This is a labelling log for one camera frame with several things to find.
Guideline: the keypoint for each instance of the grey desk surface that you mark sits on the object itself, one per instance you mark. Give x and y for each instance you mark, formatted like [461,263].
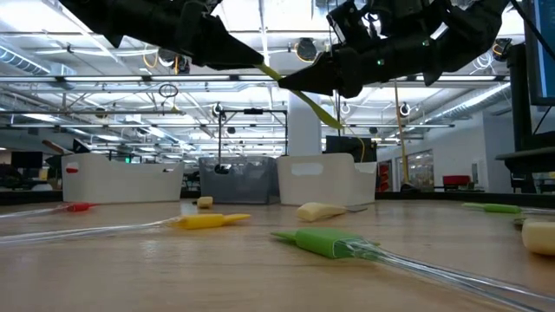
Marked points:
[533,160]

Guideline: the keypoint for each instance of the white plastic bin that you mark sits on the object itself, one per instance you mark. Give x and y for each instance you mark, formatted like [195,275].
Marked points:
[329,190]
[121,182]

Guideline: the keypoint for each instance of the green plastic spoon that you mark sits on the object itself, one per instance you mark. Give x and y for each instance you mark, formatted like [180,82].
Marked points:
[323,115]

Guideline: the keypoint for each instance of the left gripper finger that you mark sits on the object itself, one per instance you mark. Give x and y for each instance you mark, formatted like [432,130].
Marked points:
[221,47]

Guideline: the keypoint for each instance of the black desk column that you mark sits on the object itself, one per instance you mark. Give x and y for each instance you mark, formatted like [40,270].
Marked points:
[520,108]

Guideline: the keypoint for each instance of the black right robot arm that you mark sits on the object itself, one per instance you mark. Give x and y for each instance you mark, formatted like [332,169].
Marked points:
[468,26]

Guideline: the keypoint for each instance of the black computer monitor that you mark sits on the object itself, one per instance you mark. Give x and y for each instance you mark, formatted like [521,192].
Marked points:
[544,52]

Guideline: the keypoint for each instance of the dark wooden spoon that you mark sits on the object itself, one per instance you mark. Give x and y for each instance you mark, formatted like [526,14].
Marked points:
[58,148]

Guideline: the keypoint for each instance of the white building pillar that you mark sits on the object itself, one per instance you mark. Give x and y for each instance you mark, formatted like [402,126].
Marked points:
[303,130]

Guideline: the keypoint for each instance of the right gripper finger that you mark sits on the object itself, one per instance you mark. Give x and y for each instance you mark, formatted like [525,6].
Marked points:
[325,78]

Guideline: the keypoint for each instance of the smoky translucent plastic bin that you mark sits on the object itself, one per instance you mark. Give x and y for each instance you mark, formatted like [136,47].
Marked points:
[243,186]

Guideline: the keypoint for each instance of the black background rig frame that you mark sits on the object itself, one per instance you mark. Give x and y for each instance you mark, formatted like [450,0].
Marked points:
[253,111]

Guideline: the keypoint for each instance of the black background monitor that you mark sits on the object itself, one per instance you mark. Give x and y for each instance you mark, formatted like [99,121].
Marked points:
[347,147]

